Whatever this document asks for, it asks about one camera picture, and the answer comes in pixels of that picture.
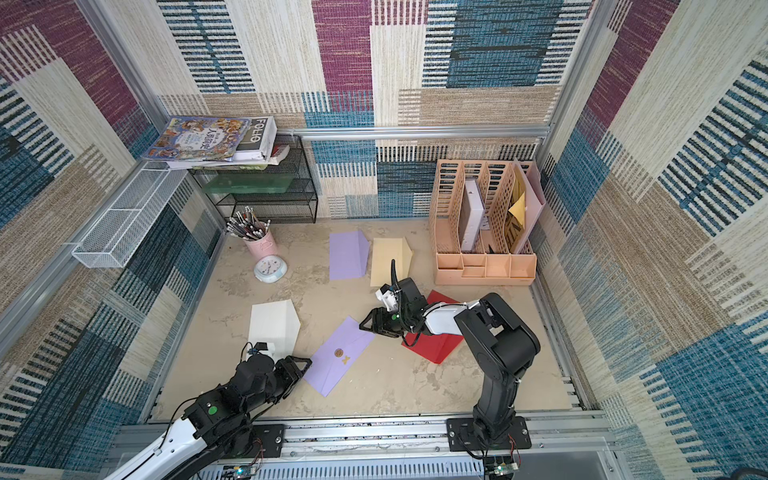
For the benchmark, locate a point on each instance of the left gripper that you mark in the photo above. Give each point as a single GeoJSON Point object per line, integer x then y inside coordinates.
{"type": "Point", "coordinates": [289, 373]}

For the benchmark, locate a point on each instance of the lilac envelope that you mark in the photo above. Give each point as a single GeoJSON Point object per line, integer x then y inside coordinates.
{"type": "Point", "coordinates": [348, 255]}
{"type": "Point", "coordinates": [337, 355]}

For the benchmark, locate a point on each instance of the white envelope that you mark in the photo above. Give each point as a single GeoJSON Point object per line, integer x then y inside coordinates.
{"type": "Point", "coordinates": [276, 324]}

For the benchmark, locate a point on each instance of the red envelope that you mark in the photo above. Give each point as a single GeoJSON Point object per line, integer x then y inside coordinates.
{"type": "Point", "coordinates": [441, 342]}

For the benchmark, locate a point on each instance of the cream envelope with seal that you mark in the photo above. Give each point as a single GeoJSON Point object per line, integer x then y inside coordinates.
{"type": "Point", "coordinates": [386, 250]}

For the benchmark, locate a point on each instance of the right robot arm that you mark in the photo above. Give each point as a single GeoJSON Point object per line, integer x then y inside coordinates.
{"type": "Point", "coordinates": [501, 343]}

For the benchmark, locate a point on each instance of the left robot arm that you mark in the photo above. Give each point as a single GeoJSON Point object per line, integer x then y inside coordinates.
{"type": "Point", "coordinates": [221, 423]}

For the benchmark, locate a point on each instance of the white round clock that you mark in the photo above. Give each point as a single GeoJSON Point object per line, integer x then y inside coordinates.
{"type": "Point", "coordinates": [270, 269]}

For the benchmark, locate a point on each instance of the pink pen cup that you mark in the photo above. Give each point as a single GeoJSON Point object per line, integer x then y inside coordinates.
{"type": "Point", "coordinates": [262, 247]}

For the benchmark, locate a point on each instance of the pens in cup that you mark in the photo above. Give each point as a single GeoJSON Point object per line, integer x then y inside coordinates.
{"type": "Point", "coordinates": [245, 225]}

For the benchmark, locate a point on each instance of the white box in organizer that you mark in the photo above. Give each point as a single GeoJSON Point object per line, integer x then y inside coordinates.
{"type": "Point", "coordinates": [471, 214]}

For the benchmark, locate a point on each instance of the brown wanted poster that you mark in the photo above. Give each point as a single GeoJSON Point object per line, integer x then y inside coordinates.
{"type": "Point", "coordinates": [512, 232]}

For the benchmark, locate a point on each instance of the green folder on shelf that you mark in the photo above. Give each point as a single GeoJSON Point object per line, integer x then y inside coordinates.
{"type": "Point", "coordinates": [249, 184]}

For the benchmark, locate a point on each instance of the yellow paper sheet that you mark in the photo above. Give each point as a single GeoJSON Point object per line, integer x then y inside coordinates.
{"type": "Point", "coordinates": [518, 210]}

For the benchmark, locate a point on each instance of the pink folder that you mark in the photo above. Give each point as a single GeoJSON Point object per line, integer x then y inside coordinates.
{"type": "Point", "coordinates": [534, 201]}

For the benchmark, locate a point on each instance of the Folio book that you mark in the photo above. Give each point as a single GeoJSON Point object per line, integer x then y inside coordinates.
{"type": "Point", "coordinates": [259, 148]}

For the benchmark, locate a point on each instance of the colourful picture book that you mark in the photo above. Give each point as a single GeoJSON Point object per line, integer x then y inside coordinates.
{"type": "Point", "coordinates": [198, 138]}

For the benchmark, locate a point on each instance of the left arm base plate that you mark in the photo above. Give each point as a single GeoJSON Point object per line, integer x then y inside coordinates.
{"type": "Point", "coordinates": [264, 441]}

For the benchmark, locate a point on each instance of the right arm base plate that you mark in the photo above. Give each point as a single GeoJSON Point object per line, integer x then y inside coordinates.
{"type": "Point", "coordinates": [467, 434]}

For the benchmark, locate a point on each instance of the black wire shelf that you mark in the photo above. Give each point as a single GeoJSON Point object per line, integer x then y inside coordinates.
{"type": "Point", "coordinates": [286, 192]}

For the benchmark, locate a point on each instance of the white wire basket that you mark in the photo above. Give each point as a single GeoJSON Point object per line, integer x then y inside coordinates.
{"type": "Point", "coordinates": [115, 236]}

